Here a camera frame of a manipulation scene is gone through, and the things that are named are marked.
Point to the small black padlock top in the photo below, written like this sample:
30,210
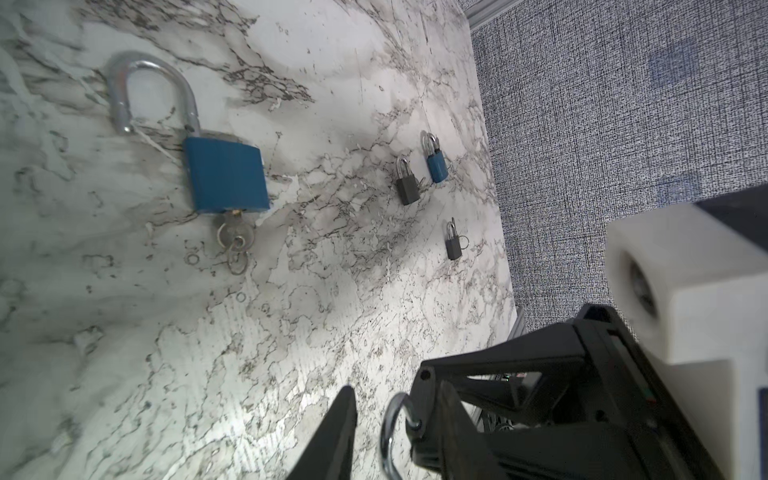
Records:
406,184

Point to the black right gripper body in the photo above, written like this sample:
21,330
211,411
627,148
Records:
617,420

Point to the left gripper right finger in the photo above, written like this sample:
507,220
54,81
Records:
463,452

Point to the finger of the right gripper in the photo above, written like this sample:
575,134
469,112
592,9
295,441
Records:
540,450
529,380

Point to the blue padlock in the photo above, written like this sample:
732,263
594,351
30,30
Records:
226,177
434,155

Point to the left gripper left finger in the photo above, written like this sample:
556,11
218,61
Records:
330,452

